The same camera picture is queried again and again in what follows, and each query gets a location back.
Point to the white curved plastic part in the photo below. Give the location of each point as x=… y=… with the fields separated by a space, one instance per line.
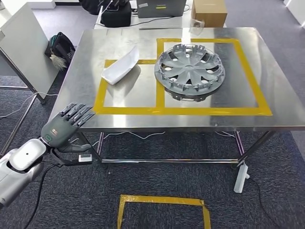
x=119 y=68

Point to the white power strip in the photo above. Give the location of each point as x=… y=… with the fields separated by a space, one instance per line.
x=240 y=178

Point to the cardboard box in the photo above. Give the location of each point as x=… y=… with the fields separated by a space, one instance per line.
x=209 y=12

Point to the clear plastic holder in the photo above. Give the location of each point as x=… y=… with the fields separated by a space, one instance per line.
x=197 y=27

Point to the yellow double-rectangle tape marking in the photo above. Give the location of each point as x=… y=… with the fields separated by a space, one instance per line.
x=190 y=111

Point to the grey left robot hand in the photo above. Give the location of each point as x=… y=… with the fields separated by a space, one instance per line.
x=59 y=129

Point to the stainless steel workbench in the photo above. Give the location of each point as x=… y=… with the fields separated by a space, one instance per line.
x=274 y=63

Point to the white panel desk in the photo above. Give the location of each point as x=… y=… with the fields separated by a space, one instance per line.
x=25 y=47

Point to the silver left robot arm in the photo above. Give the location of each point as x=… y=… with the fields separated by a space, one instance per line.
x=16 y=177

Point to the silver wheel hubcap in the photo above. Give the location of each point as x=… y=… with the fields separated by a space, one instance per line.
x=188 y=71

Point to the white glossy panel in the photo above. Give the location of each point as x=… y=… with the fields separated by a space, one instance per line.
x=297 y=11

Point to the grey laptop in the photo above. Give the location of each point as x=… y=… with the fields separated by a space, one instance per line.
x=162 y=11

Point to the black backpack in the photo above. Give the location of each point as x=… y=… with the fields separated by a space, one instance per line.
x=63 y=47

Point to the black equipment bag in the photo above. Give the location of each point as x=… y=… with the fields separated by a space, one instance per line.
x=117 y=17

